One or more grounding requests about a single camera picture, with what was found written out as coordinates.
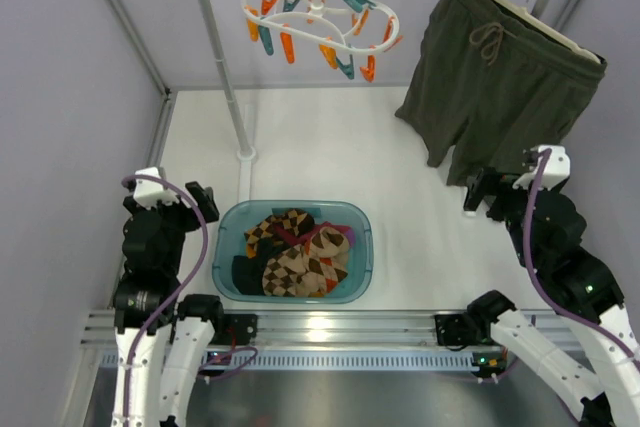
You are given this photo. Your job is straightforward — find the brown yellow argyle sock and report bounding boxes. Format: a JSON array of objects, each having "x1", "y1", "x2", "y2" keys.
[{"x1": 244, "y1": 208, "x2": 315, "y2": 258}]

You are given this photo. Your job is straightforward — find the brown beige argyle sock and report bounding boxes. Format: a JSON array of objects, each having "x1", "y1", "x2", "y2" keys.
[{"x1": 262, "y1": 245, "x2": 310, "y2": 298}]

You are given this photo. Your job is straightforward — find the beige orange argyle sock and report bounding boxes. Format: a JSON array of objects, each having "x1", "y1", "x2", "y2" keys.
[{"x1": 304, "y1": 226, "x2": 351, "y2": 265}]

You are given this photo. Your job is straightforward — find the white clip sock hanger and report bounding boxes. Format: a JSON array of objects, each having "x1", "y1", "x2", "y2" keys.
[{"x1": 241, "y1": 0, "x2": 403, "y2": 82}]

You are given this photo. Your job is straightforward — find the brown orange argyle sock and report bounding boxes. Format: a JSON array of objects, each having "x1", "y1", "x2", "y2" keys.
[{"x1": 302, "y1": 257, "x2": 348, "y2": 297}]

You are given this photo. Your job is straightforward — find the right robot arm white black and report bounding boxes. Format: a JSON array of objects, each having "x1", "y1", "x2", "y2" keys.
[{"x1": 463, "y1": 165, "x2": 639, "y2": 426}]

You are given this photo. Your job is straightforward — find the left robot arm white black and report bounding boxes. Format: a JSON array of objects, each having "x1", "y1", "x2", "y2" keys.
[{"x1": 111, "y1": 169, "x2": 225, "y2": 426}]

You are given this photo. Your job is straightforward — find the beige clothes hanger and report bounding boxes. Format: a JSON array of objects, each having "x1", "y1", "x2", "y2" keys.
[{"x1": 462, "y1": 0, "x2": 609, "y2": 66}]

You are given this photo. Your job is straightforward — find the teal plastic bin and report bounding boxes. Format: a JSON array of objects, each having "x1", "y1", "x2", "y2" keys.
[{"x1": 212, "y1": 200, "x2": 373, "y2": 307}]

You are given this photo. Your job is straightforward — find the black sock in bin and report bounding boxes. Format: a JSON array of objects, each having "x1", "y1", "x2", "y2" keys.
[{"x1": 231, "y1": 256, "x2": 265, "y2": 296}]

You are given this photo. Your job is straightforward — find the maroon purple sock in bin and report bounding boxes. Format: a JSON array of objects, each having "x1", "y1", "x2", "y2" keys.
[{"x1": 274, "y1": 222, "x2": 356, "y2": 246}]

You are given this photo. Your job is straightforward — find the olive green shorts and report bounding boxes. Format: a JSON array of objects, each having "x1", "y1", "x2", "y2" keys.
[{"x1": 395, "y1": 0, "x2": 607, "y2": 186}]

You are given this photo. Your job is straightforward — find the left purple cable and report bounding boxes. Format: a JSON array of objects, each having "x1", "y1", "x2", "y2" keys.
[{"x1": 121, "y1": 174, "x2": 259, "y2": 427}]

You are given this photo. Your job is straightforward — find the purple cable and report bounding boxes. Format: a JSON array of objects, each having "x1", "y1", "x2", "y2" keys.
[
  {"x1": 434, "y1": 146, "x2": 640, "y2": 383},
  {"x1": 121, "y1": 174, "x2": 259, "y2": 427}
]

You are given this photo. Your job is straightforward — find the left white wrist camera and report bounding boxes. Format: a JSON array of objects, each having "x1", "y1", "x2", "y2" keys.
[{"x1": 124, "y1": 166, "x2": 179, "y2": 210}]

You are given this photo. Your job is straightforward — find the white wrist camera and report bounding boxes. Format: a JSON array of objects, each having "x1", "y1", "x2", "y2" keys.
[
  {"x1": 512, "y1": 144, "x2": 571, "y2": 190},
  {"x1": 124, "y1": 166, "x2": 179, "y2": 210}
]

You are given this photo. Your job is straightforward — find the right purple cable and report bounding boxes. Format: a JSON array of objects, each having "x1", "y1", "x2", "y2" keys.
[{"x1": 434, "y1": 146, "x2": 640, "y2": 383}]

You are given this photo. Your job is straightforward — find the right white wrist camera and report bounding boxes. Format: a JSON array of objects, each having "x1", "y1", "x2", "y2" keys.
[{"x1": 512, "y1": 144, "x2": 571, "y2": 190}]

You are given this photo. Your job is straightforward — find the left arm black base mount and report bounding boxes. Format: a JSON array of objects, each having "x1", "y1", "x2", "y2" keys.
[{"x1": 209, "y1": 313, "x2": 258, "y2": 347}]

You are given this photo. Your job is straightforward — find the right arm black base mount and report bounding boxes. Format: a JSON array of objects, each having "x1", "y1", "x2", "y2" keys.
[{"x1": 434, "y1": 313, "x2": 495, "y2": 350}]

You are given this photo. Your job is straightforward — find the aluminium rail frame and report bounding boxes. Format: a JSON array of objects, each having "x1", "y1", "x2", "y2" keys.
[{"x1": 79, "y1": 309, "x2": 626, "y2": 373}]

